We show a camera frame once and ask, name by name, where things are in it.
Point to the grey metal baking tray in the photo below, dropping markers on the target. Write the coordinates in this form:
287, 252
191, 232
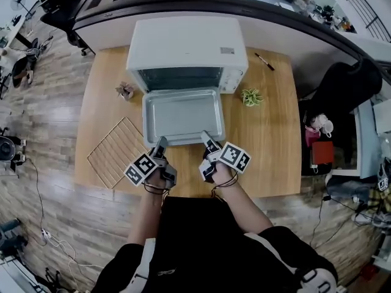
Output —
183, 117

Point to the white mug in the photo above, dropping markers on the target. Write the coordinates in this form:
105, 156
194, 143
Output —
327, 128

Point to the black office chair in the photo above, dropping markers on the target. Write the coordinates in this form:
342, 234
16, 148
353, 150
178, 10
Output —
64, 14

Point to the white face mask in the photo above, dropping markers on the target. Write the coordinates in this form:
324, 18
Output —
314, 169

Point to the black round wheeled device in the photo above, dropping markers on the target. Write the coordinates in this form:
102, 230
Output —
7, 148

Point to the black chair with jacket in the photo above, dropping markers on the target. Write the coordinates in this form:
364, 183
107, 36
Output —
342, 84

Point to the person's black clothing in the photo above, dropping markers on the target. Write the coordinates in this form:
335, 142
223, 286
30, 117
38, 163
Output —
198, 249

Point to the small green potted plant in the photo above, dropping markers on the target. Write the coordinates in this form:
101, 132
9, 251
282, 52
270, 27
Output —
252, 97

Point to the white toaster oven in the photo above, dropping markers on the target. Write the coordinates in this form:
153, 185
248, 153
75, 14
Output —
186, 44

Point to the person's right forearm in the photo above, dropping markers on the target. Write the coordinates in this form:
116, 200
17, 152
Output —
244, 206

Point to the pink box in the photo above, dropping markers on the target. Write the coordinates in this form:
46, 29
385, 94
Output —
312, 136

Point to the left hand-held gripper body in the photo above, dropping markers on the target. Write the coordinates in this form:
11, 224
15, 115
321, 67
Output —
140, 169

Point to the white floor power strip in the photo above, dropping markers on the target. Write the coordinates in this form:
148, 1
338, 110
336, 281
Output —
46, 234

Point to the black marker pen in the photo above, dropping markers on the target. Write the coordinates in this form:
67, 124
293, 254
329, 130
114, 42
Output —
264, 62

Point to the person's left forearm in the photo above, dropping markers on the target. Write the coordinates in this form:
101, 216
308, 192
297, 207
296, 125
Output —
143, 215

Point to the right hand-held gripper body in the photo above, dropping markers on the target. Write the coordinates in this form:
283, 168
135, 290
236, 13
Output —
233, 157

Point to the small pink potted plant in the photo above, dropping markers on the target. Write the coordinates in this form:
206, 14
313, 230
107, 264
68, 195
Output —
125, 91

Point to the black standing fan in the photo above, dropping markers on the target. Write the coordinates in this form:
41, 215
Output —
18, 3

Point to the light blue desk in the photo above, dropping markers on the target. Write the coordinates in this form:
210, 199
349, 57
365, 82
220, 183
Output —
365, 145

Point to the red book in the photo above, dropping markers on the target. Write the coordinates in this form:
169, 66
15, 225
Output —
322, 153

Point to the pink white plush toy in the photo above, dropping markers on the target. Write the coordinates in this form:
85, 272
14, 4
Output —
317, 121

